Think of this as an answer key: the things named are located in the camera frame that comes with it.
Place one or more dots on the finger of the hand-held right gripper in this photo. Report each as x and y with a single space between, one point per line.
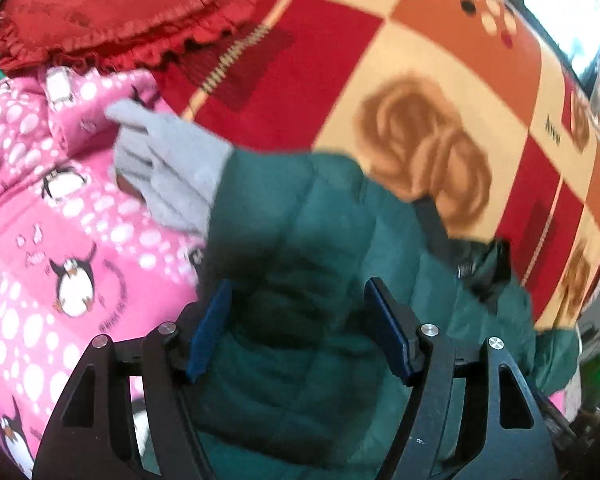
472 267

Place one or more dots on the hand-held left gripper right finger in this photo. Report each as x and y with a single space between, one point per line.
391 332

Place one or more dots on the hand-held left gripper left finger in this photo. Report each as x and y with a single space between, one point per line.
209 332

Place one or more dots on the green puffer jacket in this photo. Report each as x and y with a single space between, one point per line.
305 240

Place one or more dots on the grey fleece garment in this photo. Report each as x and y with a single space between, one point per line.
180 155

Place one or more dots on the pink penguin print blanket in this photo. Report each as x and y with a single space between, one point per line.
55 210

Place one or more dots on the red orange checked bed blanket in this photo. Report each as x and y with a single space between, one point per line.
430 35

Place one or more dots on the window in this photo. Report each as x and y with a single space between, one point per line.
555 10

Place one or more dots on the red heart-shaped frilled pillow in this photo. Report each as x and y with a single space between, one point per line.
105 5

